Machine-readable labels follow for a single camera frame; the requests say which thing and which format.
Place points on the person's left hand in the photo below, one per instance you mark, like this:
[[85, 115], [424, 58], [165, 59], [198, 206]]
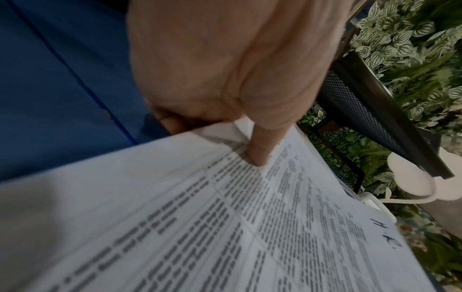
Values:
[[234, 57]]

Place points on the black mesh tiered tray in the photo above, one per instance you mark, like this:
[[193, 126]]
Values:
[[361, 99]]

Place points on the printed paper sheet bundle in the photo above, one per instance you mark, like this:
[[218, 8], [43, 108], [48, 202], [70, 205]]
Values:
[[180, 228]]

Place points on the white flower-shaped desk lamp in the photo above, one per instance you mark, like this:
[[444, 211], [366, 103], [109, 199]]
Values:
[[411, 182]]

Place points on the green plant wall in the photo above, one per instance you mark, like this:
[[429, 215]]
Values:
[[415, 42]]

